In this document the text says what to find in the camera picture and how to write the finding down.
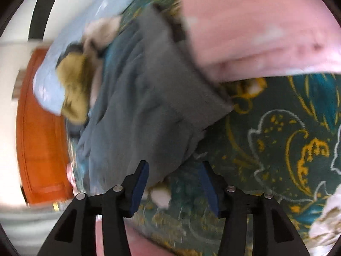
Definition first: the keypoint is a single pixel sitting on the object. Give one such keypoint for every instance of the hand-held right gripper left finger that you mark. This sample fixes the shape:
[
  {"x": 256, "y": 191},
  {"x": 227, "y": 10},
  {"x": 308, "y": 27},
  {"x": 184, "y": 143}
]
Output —
[{"x": 140, "y": 189}]

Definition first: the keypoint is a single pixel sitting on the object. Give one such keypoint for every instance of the white wardrobe with black stripe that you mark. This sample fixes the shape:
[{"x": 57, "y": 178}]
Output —
[{"x": 45, "y": 10}]

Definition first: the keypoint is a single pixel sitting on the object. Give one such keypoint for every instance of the blue-grey garment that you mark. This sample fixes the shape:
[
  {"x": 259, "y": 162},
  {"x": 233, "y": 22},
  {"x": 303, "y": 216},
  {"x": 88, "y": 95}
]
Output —
[{"x": 114, "y": 106}]

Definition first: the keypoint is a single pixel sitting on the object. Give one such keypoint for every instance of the mustard yellow garment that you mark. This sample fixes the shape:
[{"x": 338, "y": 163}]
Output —
[{"x": 73, "y": 90}]

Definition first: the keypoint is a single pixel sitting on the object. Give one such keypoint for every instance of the pink garment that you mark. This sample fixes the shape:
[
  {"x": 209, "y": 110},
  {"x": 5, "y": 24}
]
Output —
[{"x": 253, "y": 29}]

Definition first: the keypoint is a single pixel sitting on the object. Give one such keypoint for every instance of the teal floral blanket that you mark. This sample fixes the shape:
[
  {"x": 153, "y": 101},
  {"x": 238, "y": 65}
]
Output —
[{"x": 266, "y": 144}]

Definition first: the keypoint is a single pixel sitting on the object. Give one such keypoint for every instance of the dark grey garment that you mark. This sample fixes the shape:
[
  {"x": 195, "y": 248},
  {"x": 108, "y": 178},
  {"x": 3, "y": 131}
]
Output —
[{"x": 173, "y": 98}]

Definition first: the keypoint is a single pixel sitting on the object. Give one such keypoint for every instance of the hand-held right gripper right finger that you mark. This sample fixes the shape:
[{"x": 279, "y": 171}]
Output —
[{"x": 209, "y": 189}]

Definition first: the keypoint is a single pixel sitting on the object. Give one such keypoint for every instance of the beige cloth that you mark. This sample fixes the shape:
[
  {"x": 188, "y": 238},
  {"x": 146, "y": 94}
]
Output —
[{"x": 102, "y": 32}]

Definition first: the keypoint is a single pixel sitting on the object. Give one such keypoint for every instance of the light blue floral quilt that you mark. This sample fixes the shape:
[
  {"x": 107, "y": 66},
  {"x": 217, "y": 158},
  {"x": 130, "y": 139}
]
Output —
[{"x": 53, "y": 80}]

